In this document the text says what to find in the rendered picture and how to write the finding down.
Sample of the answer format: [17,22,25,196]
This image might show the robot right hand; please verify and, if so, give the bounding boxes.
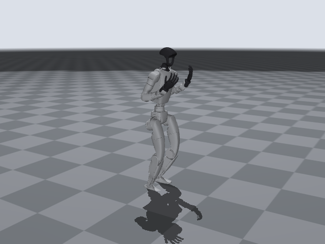
[159,73,179,92]

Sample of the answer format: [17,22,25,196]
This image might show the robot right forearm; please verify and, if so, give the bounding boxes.
[141,90,167,101]

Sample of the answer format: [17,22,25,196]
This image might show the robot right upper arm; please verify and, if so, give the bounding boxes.
[141,71,161,102]

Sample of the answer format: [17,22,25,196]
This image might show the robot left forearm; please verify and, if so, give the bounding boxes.
[173,81,189,94]

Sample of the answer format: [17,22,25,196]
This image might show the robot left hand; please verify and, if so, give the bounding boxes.
[184,65,193,87]

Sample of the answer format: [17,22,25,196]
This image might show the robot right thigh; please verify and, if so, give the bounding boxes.
[146,116,165,164]

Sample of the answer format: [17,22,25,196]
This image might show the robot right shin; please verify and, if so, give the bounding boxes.
[147,155,164,187]

